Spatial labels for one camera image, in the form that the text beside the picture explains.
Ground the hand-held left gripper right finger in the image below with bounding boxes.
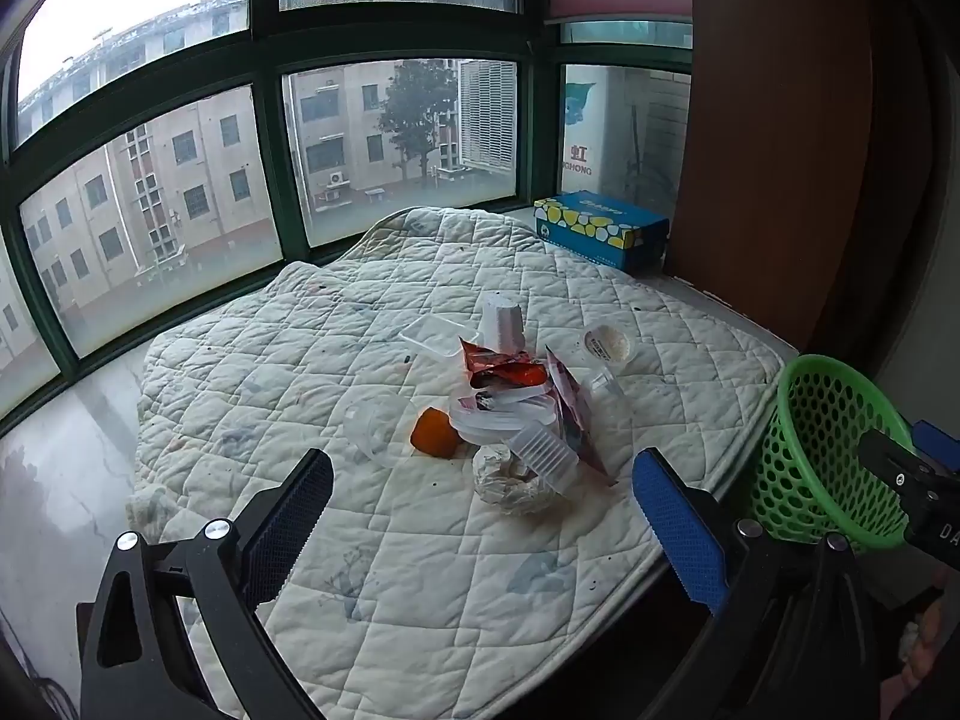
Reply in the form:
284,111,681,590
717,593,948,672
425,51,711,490
632,447,901,720

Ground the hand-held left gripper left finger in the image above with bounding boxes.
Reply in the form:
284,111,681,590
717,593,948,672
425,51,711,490
77,448,335,720

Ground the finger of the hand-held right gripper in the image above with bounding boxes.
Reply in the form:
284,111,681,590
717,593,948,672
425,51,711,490
911,420,960,470
857,429,938,496

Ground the green plastic mesh basket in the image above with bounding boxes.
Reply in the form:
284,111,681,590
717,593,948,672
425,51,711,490
750,354,917,552

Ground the clear plastic bowl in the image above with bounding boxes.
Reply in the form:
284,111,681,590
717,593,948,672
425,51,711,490
341,390,410,462

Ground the white ribbed plastic tray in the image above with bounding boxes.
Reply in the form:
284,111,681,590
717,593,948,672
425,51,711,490
508,420,580,482

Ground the small clear plastic cup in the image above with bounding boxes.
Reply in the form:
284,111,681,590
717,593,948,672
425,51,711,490
585,367,631,421

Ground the dark red foil packet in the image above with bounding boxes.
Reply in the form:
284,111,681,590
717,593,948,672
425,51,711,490
544,349,620,485

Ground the orange peel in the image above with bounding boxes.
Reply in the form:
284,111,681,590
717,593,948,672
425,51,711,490
410,406,460,458

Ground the white tissue ball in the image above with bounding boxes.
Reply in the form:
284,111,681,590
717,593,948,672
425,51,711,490
471,444,563,517

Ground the round white lidded container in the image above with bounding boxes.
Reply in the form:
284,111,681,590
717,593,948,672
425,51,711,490
581,324,638,368

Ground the round clear plastic lid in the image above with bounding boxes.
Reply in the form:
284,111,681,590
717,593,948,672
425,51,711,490
448,386,560,451

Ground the red snack wrapper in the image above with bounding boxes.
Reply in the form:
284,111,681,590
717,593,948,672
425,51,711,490
459,339,552,391

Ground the white plastic cup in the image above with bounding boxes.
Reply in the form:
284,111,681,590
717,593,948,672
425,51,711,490
482,292,526,352

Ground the person's right hand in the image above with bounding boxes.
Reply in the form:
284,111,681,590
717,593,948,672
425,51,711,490
919,592,948,685

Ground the white quilted mat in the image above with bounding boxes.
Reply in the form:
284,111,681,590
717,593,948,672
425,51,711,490
124,206,785,720

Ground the dark brown patterned panel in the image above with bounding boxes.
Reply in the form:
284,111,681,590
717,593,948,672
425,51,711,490
806,0,953,391

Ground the blue tissue box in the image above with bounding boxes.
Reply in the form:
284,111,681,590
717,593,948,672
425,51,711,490
533,191,671,276

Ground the brown wooden cabinet panel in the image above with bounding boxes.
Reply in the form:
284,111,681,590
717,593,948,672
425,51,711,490
664,0,878,350

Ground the beige apartment building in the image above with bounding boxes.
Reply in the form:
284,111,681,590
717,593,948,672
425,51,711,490
0,0,458,361

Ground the white outdoor air conditioner unit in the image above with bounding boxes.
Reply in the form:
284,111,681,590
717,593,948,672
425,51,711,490
562,64,691,203

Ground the green tree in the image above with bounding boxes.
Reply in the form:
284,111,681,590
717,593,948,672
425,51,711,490
379,60,458,181

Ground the white louvred panel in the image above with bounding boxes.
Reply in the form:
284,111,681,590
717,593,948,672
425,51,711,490
457,60,518,175

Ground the green window frame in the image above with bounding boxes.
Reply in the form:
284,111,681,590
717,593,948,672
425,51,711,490
0,0,695,440

